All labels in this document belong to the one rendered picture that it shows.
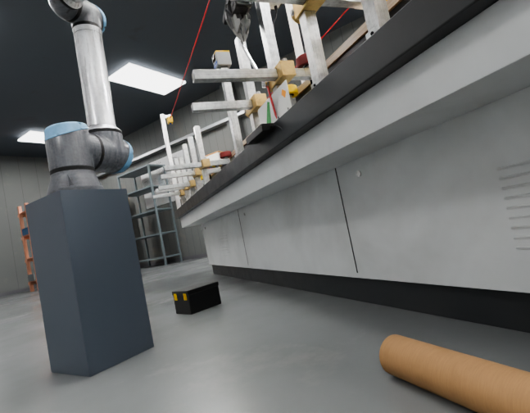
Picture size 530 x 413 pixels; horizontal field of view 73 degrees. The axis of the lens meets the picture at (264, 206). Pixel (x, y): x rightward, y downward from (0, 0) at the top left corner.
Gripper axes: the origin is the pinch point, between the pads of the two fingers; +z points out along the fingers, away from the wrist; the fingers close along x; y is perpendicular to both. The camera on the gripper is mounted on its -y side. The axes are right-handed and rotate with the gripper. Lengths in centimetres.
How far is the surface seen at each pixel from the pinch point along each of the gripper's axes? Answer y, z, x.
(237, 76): 10.0, 18.7, -8.6
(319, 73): 31.1, 28.8, 6.9
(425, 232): 34, 78, 28
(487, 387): 71, 97, -5
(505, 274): 54, 89, 28
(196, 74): 10.1, 17.6, -21.8
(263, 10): 6.6, -6.9, 7.1
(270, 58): 6.3, 10.7, 6.2
